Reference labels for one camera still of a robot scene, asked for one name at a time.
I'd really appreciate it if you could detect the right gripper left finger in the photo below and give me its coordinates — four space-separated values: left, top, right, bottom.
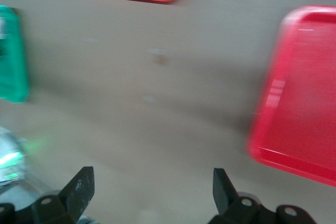
30 166 95 224

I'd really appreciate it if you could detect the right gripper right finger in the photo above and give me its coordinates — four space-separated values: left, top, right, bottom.
208 168 263 224

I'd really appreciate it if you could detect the green plastic tray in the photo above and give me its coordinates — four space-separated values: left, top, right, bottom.
0 5 29 103

